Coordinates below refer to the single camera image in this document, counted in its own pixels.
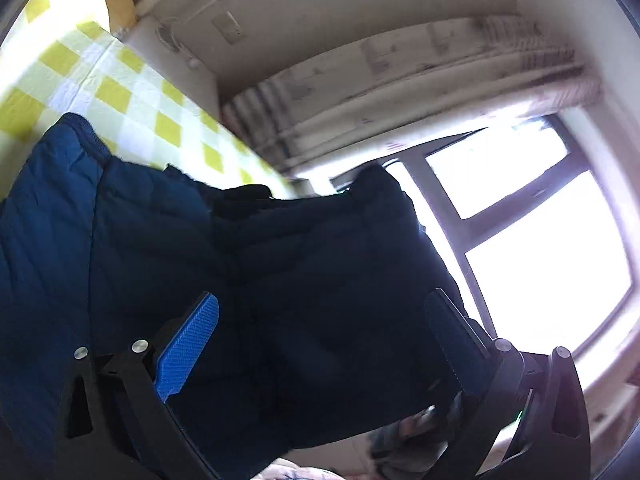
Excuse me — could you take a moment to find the boat print curtain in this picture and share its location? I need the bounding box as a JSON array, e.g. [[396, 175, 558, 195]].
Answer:
[[222, 12, 601, 178]]

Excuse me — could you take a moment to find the yellow pillow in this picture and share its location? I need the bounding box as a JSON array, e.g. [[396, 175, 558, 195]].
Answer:
[[102, 0, 136, 36]]

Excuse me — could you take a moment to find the white cable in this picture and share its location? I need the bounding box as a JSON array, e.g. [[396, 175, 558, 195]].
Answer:
[[157, 17, 199, 70]]

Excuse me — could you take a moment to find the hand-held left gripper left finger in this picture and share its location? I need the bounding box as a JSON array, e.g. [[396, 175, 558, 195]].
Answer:
[[60, 291, 221, 480]]

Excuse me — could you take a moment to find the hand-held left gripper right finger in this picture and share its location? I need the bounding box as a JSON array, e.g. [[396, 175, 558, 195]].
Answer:
[[424, 287, 592, 480]]

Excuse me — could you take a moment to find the white nightstand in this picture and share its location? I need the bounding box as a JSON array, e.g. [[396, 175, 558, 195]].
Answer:
[[122, 12, 221, 121]]

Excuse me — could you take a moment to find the blue puffer jacket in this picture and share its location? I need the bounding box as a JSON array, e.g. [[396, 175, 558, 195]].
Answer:
[[0, 112, 493, 480]]

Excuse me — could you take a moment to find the yellow checkered blanket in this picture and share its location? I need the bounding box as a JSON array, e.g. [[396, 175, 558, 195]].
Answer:
[[0, 0, 296, 201]]

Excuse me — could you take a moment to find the dark framed window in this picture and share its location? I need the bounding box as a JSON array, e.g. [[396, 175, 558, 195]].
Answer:
[[330, 112, 636, 361]]

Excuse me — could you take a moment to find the wall socket panel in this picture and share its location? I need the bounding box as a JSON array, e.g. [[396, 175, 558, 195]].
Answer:
[[212, 10, 244, 43]]

